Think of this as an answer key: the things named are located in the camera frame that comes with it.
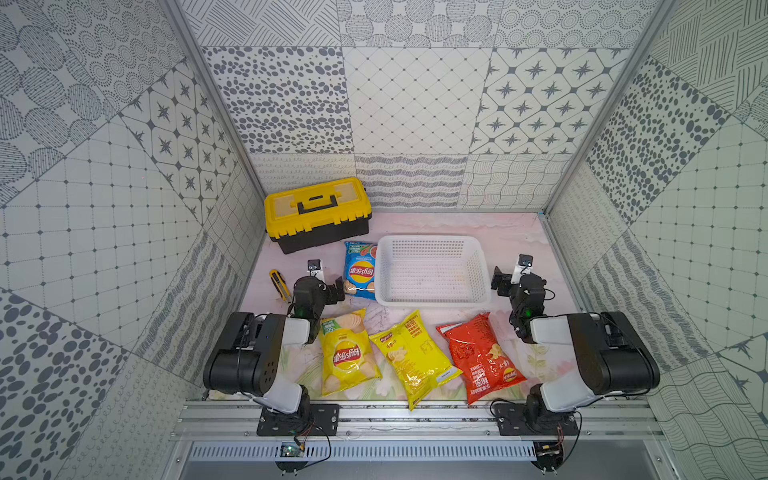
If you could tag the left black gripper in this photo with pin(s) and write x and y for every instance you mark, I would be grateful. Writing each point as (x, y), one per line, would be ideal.
(330, 291)

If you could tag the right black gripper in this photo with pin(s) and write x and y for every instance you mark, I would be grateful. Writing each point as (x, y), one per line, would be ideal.
(501, 282)

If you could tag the yellow Lays chips bag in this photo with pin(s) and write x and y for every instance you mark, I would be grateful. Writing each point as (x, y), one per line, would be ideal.
(348, 358)

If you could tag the red chips bag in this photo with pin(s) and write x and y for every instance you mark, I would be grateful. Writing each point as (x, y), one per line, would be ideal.
(475, 351)

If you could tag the yellow chips bag orange print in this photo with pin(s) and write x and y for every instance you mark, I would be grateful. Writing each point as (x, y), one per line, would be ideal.
(418, 362)

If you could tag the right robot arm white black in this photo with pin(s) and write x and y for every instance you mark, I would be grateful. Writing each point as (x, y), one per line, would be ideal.
(611, 358)

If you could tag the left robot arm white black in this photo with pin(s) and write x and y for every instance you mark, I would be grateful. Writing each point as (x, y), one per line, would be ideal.
(245, 358)

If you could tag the blue chips bag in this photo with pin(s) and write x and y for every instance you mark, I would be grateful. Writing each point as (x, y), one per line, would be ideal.
(359, 271)

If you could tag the white plastic basket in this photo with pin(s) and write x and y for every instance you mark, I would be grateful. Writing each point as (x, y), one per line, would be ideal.
(432, 271)

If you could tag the yellow black utility knife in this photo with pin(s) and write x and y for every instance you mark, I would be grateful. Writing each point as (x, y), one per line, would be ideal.
(281, 286)

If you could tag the yellow black toolbox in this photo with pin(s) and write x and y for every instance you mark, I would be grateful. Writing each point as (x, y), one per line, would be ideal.
(317, 215)

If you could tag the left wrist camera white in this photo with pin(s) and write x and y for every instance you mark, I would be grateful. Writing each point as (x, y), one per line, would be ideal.
(315, 269)

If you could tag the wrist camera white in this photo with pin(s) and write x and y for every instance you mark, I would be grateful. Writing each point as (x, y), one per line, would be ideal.
(315, 269)
(522, 267)

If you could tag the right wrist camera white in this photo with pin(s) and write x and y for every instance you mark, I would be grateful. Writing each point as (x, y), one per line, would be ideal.
(522, 267)

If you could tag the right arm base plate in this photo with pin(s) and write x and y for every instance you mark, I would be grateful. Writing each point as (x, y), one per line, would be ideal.
(517, 419)

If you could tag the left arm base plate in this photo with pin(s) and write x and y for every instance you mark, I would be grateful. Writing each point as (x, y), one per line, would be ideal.
(318, 419)

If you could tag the aluminium rail frame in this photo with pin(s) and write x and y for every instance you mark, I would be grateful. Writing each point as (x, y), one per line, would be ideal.
(431, 420)

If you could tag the white slotted cable duct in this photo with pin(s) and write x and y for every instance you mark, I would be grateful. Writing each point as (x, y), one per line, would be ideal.
(284, 451)

